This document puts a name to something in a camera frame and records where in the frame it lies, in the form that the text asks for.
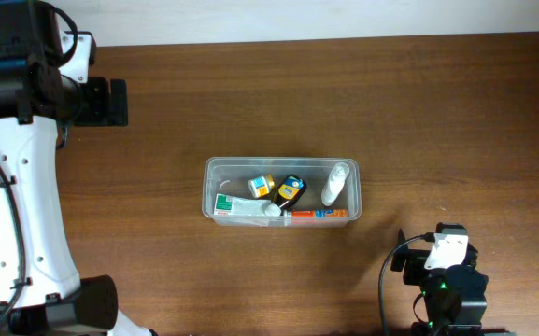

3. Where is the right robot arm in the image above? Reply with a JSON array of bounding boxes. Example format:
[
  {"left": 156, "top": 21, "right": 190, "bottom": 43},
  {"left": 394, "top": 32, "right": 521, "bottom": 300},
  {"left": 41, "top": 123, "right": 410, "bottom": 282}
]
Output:
[{"left": 388, "top": 222, "right": 489, "bottom": 335}]

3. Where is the dark bottle white cap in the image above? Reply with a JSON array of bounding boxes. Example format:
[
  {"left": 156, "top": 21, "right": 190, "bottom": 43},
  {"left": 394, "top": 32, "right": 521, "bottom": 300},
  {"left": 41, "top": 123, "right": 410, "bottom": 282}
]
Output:
[{"left": 264, "top": 175, "right": 307, "bottom": 217}]

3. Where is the small gold-lid jar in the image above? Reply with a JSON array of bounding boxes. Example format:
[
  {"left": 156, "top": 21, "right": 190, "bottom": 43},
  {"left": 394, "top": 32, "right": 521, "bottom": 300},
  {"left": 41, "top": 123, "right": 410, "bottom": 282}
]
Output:
[{"left": 248, "top": 175, "right": 275, "bottom": 199}]

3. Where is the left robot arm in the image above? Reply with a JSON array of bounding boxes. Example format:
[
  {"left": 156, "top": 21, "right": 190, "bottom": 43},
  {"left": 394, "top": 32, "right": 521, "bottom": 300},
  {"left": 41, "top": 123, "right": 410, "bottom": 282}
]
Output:
[{"left": 0, "top": 1, "right": 148, "bottom": 335}]

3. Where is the white green medicine box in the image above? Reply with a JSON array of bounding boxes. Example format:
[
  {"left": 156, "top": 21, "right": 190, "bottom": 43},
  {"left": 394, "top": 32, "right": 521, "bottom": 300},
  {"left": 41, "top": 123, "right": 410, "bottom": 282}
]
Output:
[{"left": 213, "top": 193, "right": 271, "bottom": 216}]

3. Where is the white spray bottle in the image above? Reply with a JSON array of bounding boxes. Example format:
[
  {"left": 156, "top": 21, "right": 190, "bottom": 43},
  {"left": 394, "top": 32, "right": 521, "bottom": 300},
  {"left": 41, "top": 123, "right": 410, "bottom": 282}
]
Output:
[{"left": 321, "top": 162, "right": 350, "bottom": 207}]

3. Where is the orange tablet tube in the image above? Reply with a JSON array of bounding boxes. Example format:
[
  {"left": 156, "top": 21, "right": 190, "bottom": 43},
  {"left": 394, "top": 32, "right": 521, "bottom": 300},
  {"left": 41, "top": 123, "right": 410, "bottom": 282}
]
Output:
[{"left": 283, "top": 209, "right": 348, "bottom": 217}]

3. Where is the clear plastic container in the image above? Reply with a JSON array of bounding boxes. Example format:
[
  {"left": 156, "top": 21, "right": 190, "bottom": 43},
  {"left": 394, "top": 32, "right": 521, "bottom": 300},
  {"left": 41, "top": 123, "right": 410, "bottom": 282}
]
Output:
[{"left": 202, "top": 157, "right": 362, "bottom": 228}]

